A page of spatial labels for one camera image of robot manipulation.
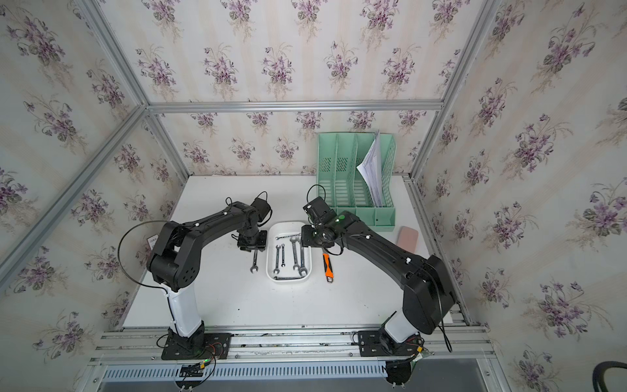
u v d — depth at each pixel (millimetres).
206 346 707
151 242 957
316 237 700
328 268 885
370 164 879
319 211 628
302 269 885
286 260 910
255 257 928
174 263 503
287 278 878
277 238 978
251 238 800
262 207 807
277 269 885
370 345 731
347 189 1147
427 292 419
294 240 971
